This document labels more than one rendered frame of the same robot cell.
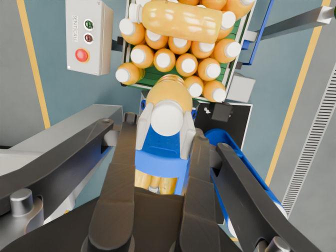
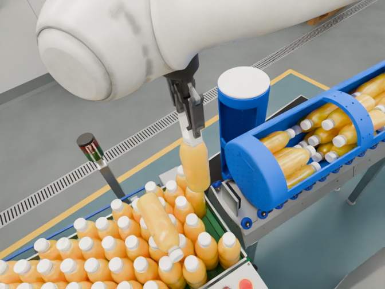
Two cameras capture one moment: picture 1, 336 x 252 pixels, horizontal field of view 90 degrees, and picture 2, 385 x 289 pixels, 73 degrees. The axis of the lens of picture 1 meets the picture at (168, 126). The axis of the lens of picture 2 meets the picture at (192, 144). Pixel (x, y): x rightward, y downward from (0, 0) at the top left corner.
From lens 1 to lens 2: 48 cm
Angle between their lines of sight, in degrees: 35
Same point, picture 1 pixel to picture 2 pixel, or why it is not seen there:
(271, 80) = not seen: hidden behind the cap
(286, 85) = (146, 174)
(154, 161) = (254, 153)
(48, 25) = not seen: outside the picture
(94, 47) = (229, 281)
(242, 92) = (173, 175)
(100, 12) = not seen: outside the picture
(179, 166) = (242, 140)
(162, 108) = (186, 136)
